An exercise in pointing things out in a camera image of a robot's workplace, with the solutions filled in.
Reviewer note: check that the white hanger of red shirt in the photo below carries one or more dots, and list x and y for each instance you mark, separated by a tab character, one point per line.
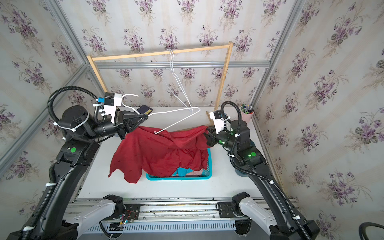
171	113

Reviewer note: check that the dark red t-shirt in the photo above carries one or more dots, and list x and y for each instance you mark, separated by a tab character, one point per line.
160	153

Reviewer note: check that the teal perforated plastic basket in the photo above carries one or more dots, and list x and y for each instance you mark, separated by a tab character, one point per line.
206	175

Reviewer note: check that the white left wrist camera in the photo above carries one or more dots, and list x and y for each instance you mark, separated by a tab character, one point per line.
107	107

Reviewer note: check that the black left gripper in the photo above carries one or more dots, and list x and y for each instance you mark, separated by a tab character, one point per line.
121	127

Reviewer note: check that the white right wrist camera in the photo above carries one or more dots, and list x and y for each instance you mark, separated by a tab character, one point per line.
219	120

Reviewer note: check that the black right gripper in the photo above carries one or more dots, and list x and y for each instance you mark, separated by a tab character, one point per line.
211	137

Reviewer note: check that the white hanger of teal shirt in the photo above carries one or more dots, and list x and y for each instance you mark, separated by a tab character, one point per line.
179	83

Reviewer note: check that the dark cover notebook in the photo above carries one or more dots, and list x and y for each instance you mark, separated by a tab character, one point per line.
144	110

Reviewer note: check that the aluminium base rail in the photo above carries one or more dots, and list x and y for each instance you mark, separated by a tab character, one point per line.
174	215

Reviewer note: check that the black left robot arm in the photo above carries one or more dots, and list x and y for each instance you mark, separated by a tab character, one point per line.
83	133

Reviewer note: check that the teal t-shirt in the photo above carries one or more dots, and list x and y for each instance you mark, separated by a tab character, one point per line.
180	172

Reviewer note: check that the white wire hanger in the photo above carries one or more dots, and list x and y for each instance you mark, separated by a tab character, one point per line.
177	91

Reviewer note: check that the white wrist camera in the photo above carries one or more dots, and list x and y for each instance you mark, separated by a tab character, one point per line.
107	107
219	120

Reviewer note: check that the pink t-shirt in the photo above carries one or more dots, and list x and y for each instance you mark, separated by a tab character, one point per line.
192	173

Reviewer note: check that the pink pen cup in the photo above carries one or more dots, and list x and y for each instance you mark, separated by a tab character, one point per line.
246	112

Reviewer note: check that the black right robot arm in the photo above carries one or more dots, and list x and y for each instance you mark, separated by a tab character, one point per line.
283	221

